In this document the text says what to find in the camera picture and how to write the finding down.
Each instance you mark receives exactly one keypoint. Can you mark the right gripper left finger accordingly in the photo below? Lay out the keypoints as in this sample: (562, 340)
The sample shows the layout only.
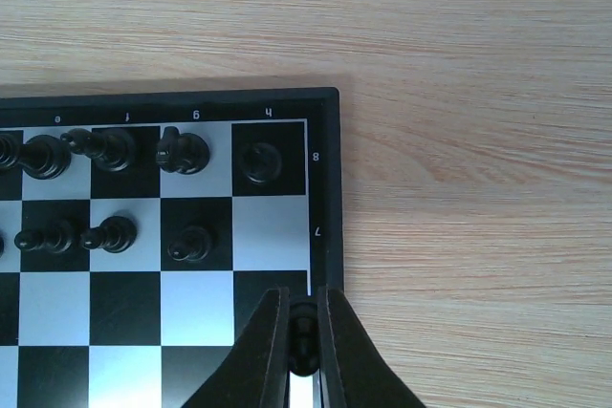
(255, 372)

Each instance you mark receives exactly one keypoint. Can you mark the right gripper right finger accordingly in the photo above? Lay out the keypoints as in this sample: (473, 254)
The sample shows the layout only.
(352, 372)

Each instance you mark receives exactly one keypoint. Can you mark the black queen piece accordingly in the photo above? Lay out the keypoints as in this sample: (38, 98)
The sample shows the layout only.
(43, 157)

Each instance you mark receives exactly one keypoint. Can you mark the black and white chessboard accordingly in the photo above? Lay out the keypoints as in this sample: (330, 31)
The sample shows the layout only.
(89, 328)

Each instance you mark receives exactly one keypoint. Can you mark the black pawn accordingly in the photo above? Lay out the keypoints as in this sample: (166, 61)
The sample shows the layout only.
(192, 245)
(115, 234)
(303, 337)
(57, 237)

